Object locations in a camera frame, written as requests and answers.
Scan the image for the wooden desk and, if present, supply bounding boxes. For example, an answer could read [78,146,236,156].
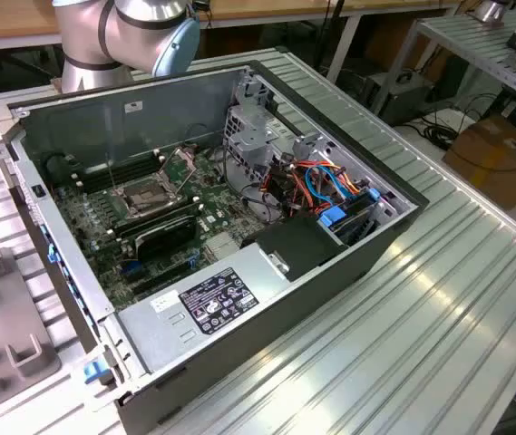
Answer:
[0,0,462,53]

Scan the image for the brown cardboard box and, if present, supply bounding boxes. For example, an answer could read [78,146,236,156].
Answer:
[441,115,516,212]

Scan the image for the metal slat side table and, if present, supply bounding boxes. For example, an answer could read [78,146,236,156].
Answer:
[370,8,516,114]

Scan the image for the black graphics card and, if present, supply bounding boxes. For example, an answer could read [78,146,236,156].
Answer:
[132,213,199,265]

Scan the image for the black box under table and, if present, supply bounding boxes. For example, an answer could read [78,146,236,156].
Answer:
[361,67,435,128]

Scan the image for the metal socket cover frame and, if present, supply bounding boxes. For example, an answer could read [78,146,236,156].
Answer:
[160,144,200,192]

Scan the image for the open black PC case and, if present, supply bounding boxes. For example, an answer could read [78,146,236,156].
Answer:
[0,58,431,435]

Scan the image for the silver chipset heatsink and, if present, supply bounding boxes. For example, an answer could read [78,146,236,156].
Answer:
[205,235,241,263]

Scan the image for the silver power supply unit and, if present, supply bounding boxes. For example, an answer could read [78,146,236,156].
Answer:
[116,242,293,375]

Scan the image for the thin metal locking lever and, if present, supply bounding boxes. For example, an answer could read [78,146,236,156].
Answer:
[105,152,119,189]

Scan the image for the blue disk carrier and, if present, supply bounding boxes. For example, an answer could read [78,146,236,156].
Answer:
[316,206,347,232]

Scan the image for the grey parts rack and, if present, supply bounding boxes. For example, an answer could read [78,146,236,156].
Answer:
[0,242,63,419]

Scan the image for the blue wire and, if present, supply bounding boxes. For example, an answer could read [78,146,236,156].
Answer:
[305,165,346,206]

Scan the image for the black expansion slot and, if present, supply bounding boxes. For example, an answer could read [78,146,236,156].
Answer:
[131,261,196,296]

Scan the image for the blue case latch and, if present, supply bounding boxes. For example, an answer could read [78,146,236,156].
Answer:
[83,360,112,386]

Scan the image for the black floor cables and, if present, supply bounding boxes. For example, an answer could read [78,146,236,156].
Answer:
[415,92,499,150]

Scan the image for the orange wire bundle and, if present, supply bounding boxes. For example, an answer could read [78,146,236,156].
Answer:
[284,160,363,215]

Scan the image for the grey metal drive cage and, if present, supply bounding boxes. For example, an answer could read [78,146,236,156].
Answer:
[223,67,304,191]

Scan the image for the CPU socket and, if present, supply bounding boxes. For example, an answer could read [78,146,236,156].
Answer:
[110,174,190,218]

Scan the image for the green motherboard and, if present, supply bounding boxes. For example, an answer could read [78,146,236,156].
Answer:
[51,144,277,314]

